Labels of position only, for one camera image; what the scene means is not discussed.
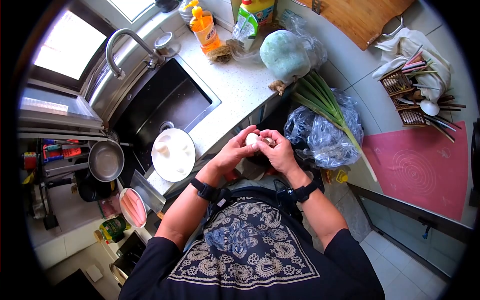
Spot person's right hand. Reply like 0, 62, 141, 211
253, 129, 301, 179

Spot person's left hand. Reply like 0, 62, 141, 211
204, 125, 262, 185

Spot person's left fingers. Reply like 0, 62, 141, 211
233, 125, 260, 139

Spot person's right fingers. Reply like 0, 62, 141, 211
259, 129, 284, 146

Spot ginger root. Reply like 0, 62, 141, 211
268, 79, 288, 97

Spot bluish crumpled plastic bag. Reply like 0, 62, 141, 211
283, 88, 365, 170

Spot black wrist band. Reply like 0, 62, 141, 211
190, 177, 233, 207
275, 180, 320, 211

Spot green onion stalks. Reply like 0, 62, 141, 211
292, 70, 379, 183

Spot white round plate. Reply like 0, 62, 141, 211
151, 128, 196, 183

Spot pale green winter melon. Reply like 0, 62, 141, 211
259, 30, 311, 84

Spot brown scouring pad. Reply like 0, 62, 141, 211
206, 45, 233, 64

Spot black kitchen sink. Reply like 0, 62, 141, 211
108, 55, 222, 170

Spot clear plastic bag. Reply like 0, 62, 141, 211
279, 9, 328, 71

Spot green white refill pouch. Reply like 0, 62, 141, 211
232, 7, 259, 52

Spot orange dish soap bottle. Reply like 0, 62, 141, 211
183, 0, 222, 55

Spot steel cleaver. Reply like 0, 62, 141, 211
129, 169, 167, 220

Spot person's body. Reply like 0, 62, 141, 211
118, 176, 386, 300

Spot yellow detergent bottle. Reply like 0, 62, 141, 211
240, 0, 276, 27

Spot small steel cup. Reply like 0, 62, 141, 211
154, 31, 181, 58

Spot plate of pink sausages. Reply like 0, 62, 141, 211
119, 187, 148, 229

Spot wicker utensil holder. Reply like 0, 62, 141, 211
379, 45, 467, 144

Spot small steel pan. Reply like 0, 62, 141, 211
88, 139, 134, 183

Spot wooden cutting board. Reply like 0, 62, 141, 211
299, 0, 415, 52

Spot steel faucet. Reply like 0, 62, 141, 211
105, 28, 166, 80

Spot pink silicone baking mat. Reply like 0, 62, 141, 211
361, 120, 470, 222

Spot green labelled bottle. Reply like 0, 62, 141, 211
93, 216, 132, 244

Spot white soup spoon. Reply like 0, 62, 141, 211
419, 99, 440, 116

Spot black pot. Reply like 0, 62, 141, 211
73, 159, 118, 203

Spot glass sliding door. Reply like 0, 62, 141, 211
346, 182, 474, 283

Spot white cloth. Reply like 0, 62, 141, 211
372, 28, 452, 103

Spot window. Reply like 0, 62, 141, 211
27, 2, 118, 92

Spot full dish rack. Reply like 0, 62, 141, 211
17, 127, 125, 231

